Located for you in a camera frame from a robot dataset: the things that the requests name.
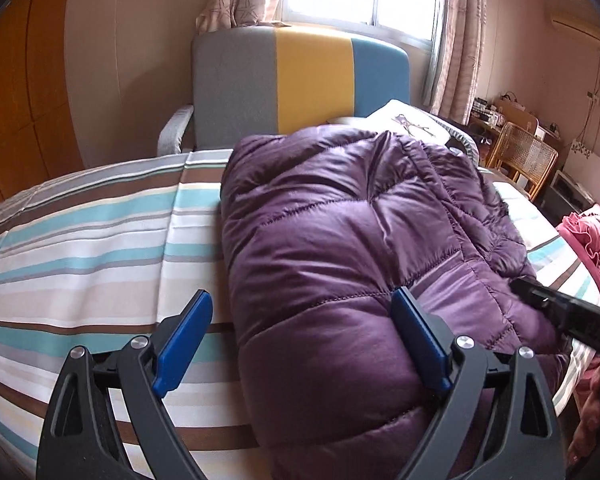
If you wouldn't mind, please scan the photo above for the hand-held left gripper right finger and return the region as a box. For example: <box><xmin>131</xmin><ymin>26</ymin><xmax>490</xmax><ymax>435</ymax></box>
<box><xmin>391</xmin><ymin>287</ymin><xmax>567</xmax><ymax>480</ymax></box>

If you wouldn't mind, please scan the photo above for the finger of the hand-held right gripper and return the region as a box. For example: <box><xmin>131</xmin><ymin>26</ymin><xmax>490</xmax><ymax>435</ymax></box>
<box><xmin>509</xmin><ymin>277</ymin><xmax>600</xmax><ymax>357</ymax></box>

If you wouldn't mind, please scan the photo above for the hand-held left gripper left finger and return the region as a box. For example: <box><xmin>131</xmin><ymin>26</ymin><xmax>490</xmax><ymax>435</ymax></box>
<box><xmin>36</xmin><ymin>289</ymin><xmax>214</xmax><ymax>480</ymax></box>

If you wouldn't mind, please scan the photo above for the purple quilted down jacket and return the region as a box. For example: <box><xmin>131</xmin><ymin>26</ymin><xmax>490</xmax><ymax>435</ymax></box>
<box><xmin>220</xmin><ymin>127</ymin><xmax>573</xmax><ymax>480</ymax></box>

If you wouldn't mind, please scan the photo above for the pink ruffled cloth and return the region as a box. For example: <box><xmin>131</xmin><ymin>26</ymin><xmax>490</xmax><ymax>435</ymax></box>
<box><xmin>555</xmin><ymin>207</ymin><xmax>600</xmax><ymax>466</ymax></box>

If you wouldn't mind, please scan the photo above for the dark low cabinet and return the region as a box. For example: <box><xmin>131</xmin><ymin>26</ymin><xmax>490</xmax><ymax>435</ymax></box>
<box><xmin>537</xmin><ymin>170</ymin><xmax>598</xmax><ymax>221</ymax></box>

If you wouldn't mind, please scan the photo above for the striped bedsheet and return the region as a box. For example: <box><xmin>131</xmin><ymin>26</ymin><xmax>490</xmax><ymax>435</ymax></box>
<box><xmin>0</xmin><ymin>147</ymin><xmax>600</xmax><ymax>480</ymax></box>

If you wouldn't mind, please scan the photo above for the rattan chair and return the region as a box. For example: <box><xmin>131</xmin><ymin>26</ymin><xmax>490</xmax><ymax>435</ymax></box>
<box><xmin>485</xmin><ymin>121</ymin><xmax>560</xmax><ymax>201</ymax></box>

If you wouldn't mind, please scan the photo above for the cluttered wooden desk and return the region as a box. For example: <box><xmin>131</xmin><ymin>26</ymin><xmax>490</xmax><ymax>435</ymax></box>
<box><xmin>467</xmin><ymin>92</ymin><xmax>563</xmax><ymax>161</ymax></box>

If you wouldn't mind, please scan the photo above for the white printed pillow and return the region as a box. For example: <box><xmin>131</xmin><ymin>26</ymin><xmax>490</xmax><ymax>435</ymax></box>
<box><xmin>367</xmin><ymin>99</ymin><xmax>453</xmax><ymax>143</ymax></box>

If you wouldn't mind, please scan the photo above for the grey yellow blue sofa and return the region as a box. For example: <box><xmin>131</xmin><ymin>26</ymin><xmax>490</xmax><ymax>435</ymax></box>
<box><xmin>157</xmin><ymin>26</ymin><xmax>481</xmax><ymax>166</ymax></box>

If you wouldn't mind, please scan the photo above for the orange wooden wardrobe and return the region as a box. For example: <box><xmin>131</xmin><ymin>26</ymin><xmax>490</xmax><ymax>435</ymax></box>
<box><xmin>0</xmin><ymin>0</ymin><xmax>86</xmax><ymax>216</ymax></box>

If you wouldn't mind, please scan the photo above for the wall air conditioner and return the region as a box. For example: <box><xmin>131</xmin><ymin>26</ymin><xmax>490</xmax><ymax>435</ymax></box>
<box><xmin>550</xmin><ymin>9</ymin><xmax>600</xmax><ymax>41</ymax></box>

